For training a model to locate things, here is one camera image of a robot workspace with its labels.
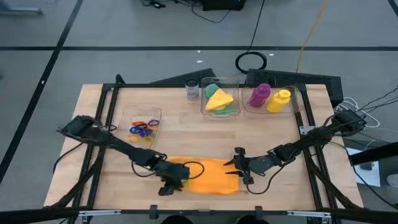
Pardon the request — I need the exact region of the magenta sports bottle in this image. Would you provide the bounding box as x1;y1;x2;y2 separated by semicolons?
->
248;83;272;108

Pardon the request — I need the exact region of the black table frame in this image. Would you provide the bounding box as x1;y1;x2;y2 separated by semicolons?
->
43;73;366;224

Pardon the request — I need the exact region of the long black cable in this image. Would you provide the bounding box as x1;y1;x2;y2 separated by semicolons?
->
248;0;266;54

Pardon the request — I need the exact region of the white paper sheet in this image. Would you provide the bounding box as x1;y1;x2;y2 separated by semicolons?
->
344;146;382;187

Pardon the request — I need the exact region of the black box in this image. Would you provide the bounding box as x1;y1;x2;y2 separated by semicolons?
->
201;0;247;12

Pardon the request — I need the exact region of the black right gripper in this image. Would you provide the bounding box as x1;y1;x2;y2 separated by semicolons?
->
223;147;279;185

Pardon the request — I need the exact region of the black beam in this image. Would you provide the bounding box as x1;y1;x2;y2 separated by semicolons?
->
348;141;398;166

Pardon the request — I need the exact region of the clear plastic bin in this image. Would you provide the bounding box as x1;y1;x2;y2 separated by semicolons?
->
200;77;241;118
241;85;301;115
119;105;163;149

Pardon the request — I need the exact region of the yellow microfibre cloth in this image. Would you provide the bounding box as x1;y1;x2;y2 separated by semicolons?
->
205;88;234;111

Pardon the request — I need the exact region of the white drink can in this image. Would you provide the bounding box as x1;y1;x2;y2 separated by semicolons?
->
185;78;200;101

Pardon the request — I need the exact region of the green microfibre cloth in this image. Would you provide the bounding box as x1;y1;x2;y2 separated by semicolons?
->
205;83;238;116

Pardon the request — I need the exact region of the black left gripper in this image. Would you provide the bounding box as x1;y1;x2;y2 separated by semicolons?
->
155;160;191;197

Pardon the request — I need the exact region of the yellow sports bottle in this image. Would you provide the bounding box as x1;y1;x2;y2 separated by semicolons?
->
265;89;292;113

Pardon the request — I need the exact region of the yellow cable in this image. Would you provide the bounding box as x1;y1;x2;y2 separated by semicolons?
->
295;0;329;73

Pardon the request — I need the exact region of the orange microfibre cloth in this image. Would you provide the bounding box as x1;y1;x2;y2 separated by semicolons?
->
167;157;241;195

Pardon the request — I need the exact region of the coiled black cable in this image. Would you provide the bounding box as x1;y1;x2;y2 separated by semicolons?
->
234;50;268;75

